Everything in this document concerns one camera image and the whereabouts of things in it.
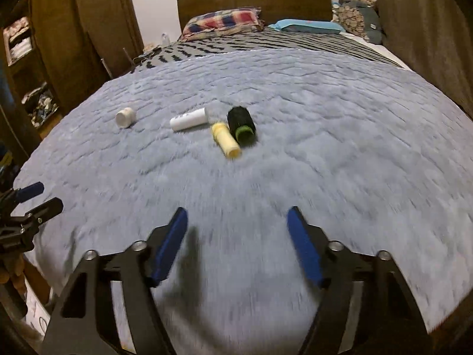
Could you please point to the plaid pillow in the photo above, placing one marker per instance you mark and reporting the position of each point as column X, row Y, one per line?
column 223, row 22

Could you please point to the white tube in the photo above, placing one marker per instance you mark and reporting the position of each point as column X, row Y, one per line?
column 188, row 120

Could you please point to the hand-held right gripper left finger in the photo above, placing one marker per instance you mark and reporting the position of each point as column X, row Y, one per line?
column 168, row 247

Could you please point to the grey black striped blanket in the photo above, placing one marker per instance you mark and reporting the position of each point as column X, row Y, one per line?
column 288, row 44

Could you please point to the black thread spool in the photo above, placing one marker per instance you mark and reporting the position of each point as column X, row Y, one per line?
column 242, row 124

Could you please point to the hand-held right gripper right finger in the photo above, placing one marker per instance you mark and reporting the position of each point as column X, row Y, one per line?
column 305, row 247

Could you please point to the white night light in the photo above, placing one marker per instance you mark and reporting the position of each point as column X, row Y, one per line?
column 164, row 38

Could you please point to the folded white clothes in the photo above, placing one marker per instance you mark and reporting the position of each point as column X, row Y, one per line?
column 20, row 46

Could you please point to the small white jar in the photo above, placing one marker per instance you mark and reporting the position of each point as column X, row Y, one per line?
column 125, row 117

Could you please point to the patterned grey cushion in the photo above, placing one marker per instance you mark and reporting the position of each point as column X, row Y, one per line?
column 360, row 16

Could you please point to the blue pillow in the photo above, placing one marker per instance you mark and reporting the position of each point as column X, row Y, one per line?
column 306, row 26

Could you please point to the wooden bed headboard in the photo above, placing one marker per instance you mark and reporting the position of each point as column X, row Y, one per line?
column 255, row 2

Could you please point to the white bedsheet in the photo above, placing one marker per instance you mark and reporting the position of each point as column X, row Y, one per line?
column 380, row 51

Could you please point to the pale yellow tube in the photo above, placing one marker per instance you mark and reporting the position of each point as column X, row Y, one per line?
column 226, row 140

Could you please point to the person's left hand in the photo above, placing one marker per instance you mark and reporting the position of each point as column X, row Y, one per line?
column 13, row 271

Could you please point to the brown curtain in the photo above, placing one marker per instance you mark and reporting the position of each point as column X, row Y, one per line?
column 425, row 33

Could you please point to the pile of mixed clutter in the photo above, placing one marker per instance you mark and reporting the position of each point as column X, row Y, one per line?
column 38, row 105

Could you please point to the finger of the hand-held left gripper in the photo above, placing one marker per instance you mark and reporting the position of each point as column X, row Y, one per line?
column 46, row 209
column 31, row 189

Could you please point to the dark wooden wardrobe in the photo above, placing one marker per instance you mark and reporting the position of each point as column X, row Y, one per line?
column 74, row 33

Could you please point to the grey fluffy blanket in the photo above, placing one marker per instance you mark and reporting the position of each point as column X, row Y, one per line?
column 295, row 155

